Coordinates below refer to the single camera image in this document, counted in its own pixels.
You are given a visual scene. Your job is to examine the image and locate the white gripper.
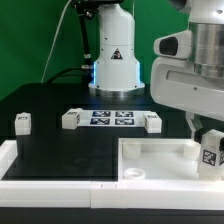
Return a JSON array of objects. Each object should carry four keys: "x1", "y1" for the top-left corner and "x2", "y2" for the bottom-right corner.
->
[{"x1": 150, "y1": 30, "x2": 224, "y2": 142}]

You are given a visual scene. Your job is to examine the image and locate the white square tabletop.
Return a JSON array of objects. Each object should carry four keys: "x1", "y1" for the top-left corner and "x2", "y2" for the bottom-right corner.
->
[{"x1": 118, "y1": 138, "x2": 224, "y2": 181}]

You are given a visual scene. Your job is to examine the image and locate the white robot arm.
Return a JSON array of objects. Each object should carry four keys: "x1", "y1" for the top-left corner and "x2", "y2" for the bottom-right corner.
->
[{"x1": 72, "y1": 0, "x2": 224, "y2": 131}]

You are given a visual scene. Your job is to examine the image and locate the white U-shaped obstacle fence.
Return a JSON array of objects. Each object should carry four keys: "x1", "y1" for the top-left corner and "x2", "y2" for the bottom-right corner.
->
[{"x1": 0, "y1": 140, "x2": 224, "y2": 210}]

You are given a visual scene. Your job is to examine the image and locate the white marker sheet with tags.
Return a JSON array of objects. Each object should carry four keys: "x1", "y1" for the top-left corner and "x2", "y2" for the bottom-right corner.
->
[{"x1": 78, "y1": 110, "x2": 146, "y2": 127}]

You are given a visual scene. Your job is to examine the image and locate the green backdrop curtain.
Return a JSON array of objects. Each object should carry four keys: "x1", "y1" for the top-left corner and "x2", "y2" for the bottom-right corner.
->
[{"x1": 0, "y1": 0, "x2": 188, "y2": 100}]

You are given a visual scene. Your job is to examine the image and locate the black cable bundle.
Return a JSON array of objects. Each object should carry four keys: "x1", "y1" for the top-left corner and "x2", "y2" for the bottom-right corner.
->
[{"x1": 46, "y1": 0, "x2": 101, "y2": 84}]

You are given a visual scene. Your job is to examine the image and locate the white cable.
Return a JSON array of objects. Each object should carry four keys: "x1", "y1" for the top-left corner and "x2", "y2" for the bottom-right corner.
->
[{"x1": 40, "y1": 0, "x2": 73, "y2": 84}]

